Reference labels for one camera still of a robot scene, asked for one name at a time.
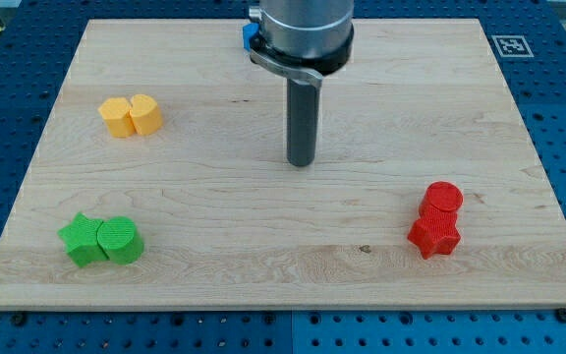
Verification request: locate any yellow heart block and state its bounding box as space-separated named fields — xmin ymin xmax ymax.
xmin=130 ymin=94 xmax=163 ymax=136

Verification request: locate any red star block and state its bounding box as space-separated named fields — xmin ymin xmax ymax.
xmin=407 ymin=206 xmax=461 ymax=260

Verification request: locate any red cylinder block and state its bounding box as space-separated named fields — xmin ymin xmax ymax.
xmin=419 ymin=181 xmax=464 ymax=215

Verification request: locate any green star block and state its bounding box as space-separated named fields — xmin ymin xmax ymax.
xmin=57 ymin=212 xmax=108 ymax=267

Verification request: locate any green cylinder block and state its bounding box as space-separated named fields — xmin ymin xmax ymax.
xmin=97 ymin=216 xmax=144 ymax=265

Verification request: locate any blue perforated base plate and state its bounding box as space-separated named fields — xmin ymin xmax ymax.
xmin=0 ymin=1 xmax=566 ymax=353

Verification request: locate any white fiducial marker tag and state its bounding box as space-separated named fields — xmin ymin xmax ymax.
xmin=491 ymin=34 xmax=534 ymax=58

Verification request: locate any blue block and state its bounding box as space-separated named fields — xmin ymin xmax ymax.
xmin=242 ymin=23 xmax=259 ymax=51

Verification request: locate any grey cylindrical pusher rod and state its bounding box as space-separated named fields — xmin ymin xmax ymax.
xmin=287 ymin=79 xmax=319 ymax=167

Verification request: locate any yellow hexagon block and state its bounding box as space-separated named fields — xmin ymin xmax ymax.
xmin=98 ymin=97 xmax=136 ymax=138

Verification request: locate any wooden board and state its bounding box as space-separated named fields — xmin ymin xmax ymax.
xmin=0 ymin=19 xmax=566 ymax=312

